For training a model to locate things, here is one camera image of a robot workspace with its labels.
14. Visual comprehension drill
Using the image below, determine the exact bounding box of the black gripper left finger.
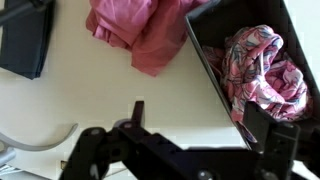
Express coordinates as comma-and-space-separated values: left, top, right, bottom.
59, 100, 158, 180

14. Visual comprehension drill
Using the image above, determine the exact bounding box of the plain pink cloth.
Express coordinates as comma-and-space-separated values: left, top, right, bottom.
85, 0, 210, 78

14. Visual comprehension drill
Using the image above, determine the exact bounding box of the silver monitor stand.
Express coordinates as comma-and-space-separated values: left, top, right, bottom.
0, 122, 80, 168

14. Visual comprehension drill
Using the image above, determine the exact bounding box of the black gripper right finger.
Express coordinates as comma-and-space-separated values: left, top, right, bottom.
242, 100, 320, 180

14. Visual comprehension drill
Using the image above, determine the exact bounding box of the dark grey fabric box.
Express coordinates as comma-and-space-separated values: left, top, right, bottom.
184, 0, 320, 152

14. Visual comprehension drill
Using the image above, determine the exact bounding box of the dark folded cloth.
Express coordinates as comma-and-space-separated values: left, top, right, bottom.
0, 0, 57, 81

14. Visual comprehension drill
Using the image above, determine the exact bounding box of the pink floral patterned cloth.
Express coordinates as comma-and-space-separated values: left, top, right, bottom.
201, 24, 315, 144

